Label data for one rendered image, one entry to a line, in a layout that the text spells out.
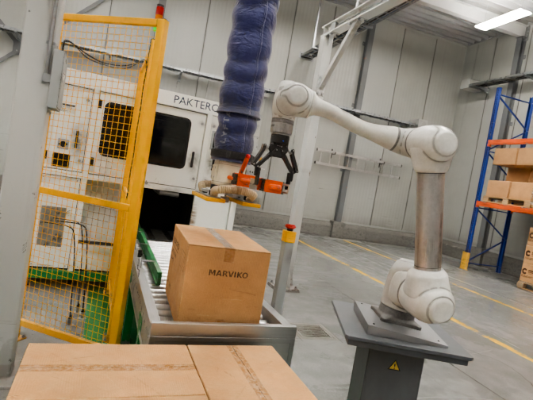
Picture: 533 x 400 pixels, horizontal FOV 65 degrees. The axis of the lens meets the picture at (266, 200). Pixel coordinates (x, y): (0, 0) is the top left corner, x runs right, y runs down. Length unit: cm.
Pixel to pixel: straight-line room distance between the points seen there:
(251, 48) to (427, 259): 130
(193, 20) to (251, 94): 911
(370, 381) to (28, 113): 210
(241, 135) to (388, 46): 1106
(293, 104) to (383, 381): 121
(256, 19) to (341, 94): 991
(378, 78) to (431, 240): 1115
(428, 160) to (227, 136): 101
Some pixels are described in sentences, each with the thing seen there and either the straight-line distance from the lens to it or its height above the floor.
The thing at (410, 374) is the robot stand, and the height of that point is 59.
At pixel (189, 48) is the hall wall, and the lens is 1107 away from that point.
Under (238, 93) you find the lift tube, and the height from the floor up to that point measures 169.
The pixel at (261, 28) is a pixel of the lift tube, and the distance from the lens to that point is 229.
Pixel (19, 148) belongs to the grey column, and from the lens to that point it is 254.
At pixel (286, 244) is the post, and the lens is 263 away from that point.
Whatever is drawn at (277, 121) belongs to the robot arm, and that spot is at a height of 152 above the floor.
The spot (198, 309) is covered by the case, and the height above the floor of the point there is 65.
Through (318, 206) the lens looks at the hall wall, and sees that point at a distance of 1178.
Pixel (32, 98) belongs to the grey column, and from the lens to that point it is 254.
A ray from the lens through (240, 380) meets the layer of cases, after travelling 171.
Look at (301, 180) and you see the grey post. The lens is 512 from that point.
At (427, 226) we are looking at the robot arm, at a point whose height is 122.
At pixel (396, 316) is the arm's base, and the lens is 195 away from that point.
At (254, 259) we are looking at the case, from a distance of 204.
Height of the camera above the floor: 130
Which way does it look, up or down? 3 degrees down
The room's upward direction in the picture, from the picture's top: 10 degrees clockwise
